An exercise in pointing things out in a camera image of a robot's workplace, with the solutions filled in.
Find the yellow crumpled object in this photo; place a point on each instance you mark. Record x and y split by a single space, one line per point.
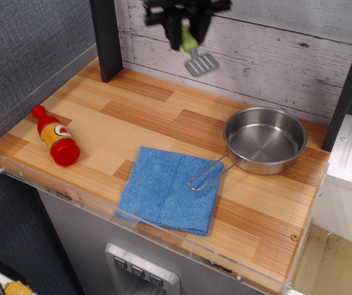
17 288

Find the dark left shelf post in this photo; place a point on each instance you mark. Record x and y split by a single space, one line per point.
107 38

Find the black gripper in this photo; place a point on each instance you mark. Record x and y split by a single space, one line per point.
170 13

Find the silver dispenser button panel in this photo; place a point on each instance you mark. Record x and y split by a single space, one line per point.
133 274

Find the clear acrylic guard rail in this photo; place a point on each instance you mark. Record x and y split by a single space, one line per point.
249 248

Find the steel pan with wire handle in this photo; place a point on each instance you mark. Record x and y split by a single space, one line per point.
260 140

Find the green handled grey spatula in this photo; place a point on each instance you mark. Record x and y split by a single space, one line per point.
199 63

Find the red toy ketchup bottle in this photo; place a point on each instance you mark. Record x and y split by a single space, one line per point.
62 147

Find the white toy sink unit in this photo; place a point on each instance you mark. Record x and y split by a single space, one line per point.
332 210

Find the blue folded cloth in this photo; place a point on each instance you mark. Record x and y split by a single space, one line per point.
173 190

